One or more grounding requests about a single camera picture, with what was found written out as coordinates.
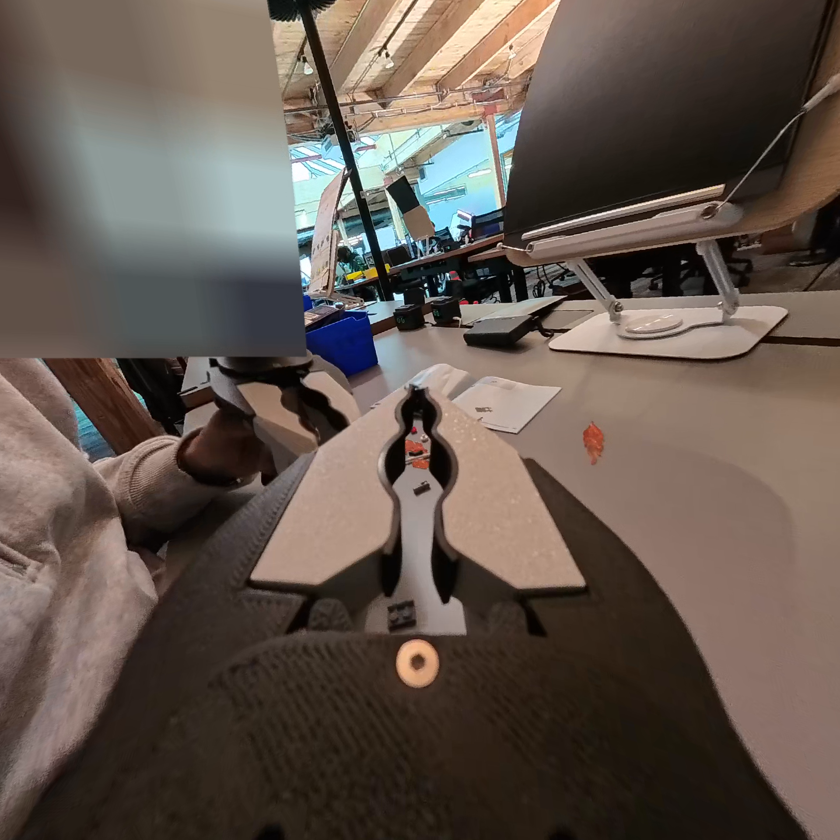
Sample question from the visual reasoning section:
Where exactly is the person's grey sweatshirt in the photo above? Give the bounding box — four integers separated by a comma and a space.
0, 357, 173, 840

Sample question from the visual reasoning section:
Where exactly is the person's left hand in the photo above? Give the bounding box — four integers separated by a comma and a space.
177, 409, 278, 488

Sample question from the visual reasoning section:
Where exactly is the beige printed board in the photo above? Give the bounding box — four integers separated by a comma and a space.
308, 167, 353, 294

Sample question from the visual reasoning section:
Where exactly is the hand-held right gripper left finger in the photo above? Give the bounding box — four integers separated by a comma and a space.
248, 386, 416, 621

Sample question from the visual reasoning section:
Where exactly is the black power brick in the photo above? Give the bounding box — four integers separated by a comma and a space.
463, 315, 533, 347

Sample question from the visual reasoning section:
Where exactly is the white thin cable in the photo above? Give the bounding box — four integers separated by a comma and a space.
721, 71, 840, 214

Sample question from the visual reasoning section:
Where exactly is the long wooden desk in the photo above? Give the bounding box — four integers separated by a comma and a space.
387, 233, 526, 296

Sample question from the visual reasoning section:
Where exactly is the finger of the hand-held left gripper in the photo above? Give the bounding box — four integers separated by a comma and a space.
236, 382, 350, 477
303, 369, 363, 431

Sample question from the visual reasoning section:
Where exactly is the lego instruction booklet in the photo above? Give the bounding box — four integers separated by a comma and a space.
369, 364, 563, 435

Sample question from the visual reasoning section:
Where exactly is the black portable monitor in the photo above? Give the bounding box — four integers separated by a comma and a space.
503, 0, 836, 235

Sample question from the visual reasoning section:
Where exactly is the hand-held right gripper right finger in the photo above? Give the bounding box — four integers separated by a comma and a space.
419, 386, 588, 619

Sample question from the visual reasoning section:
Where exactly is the wooden post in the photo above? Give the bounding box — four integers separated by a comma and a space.
42, 357, 166, 455

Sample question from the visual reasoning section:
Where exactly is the large blue storage bin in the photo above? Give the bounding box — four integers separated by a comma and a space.
305, 308, 380, 377

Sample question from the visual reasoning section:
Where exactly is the black pole lamp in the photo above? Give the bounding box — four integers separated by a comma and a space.
266, 0, 389, 293

